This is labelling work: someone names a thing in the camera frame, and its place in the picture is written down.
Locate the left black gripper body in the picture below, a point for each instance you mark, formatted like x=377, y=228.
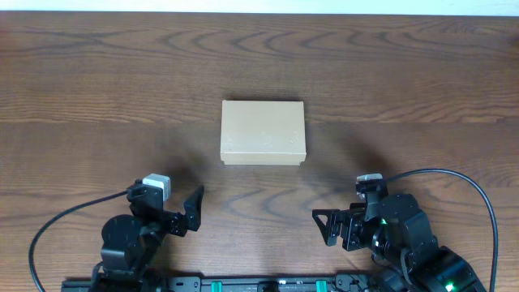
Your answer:
x=178, y=223

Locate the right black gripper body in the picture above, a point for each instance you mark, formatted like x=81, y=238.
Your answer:
x=343, y=226

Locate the cardboard box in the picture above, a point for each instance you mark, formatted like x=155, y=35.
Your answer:
x=263, y=133

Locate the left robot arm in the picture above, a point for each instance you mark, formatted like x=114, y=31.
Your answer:
x=130, y=242

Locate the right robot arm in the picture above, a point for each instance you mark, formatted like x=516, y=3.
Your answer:
x=398, y=231

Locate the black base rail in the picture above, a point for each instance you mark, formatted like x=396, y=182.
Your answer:
x=337, y=283

